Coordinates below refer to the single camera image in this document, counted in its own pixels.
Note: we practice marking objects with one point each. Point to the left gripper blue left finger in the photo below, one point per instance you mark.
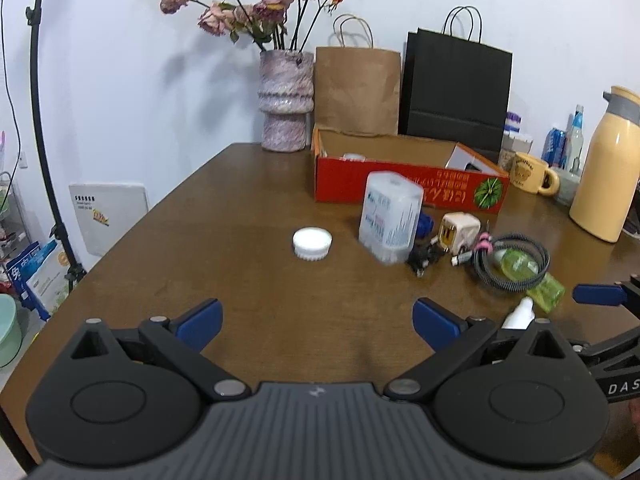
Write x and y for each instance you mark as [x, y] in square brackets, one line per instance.
[177, 344]

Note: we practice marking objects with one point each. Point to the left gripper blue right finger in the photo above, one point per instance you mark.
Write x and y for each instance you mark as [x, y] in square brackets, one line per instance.
[456, 344]

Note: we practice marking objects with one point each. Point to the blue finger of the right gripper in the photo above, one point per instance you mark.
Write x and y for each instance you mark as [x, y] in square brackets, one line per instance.
[621, 294]

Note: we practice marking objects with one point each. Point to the translucent cotton swab box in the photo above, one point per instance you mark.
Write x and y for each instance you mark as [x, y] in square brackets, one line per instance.
[390, 214]

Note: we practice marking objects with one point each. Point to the white ribbed bottle cap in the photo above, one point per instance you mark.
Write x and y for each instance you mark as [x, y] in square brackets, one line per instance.
[311, 243]

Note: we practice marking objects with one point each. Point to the right hand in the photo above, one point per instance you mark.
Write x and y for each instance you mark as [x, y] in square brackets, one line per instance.
[618, 455]

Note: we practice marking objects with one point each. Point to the green spray bottle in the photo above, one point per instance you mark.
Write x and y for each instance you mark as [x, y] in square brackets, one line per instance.
[518, 266]

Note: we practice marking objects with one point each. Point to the small black clip object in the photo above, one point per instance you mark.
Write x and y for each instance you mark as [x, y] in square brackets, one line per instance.
[426, 248]

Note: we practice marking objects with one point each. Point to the cream thermos jug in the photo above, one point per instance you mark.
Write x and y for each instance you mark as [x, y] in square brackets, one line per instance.
[610, 177]

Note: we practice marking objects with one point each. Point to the grey ceramic cup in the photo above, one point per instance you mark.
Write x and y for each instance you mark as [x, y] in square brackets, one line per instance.
[568, 186]

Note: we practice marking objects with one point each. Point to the yellow bear mug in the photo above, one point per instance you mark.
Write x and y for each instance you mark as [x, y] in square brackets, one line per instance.
[533, 175]

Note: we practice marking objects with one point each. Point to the blue soda can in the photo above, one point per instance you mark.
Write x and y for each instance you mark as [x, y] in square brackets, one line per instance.
[553, 152]

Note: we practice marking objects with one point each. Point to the red cardboard box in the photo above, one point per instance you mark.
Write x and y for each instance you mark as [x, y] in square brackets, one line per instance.
[452, 175]

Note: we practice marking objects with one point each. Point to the clear glass bottle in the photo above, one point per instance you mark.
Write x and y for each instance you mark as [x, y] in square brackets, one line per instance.
[574, 142]

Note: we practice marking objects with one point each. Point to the blue white package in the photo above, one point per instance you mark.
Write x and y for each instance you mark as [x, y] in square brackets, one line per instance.
[39, 277]

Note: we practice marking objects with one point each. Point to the clear food storage container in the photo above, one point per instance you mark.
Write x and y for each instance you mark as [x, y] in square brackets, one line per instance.
[513, 143]

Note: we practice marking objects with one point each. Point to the green plastic bucket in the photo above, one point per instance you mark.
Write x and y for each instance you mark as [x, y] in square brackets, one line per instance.
[10, 330]

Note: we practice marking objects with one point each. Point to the purple lidded jar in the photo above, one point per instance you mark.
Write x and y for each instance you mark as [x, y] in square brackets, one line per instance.
[513, 122]

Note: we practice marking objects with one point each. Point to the black paper bag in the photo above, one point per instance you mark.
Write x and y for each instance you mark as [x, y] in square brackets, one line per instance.
[454, 88]

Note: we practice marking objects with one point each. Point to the brown paper bag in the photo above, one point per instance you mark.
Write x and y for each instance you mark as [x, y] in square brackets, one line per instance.
[357, 89]

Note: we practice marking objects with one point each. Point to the dried pink rose bouquet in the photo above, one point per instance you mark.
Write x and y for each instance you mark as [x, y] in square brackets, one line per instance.
[283, 25]

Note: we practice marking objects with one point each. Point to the cream wall charger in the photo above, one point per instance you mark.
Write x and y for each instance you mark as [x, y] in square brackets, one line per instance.
[458, 232]

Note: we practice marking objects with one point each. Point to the white wall panel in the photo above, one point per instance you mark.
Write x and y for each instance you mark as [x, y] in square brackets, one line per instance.
[105, 212]

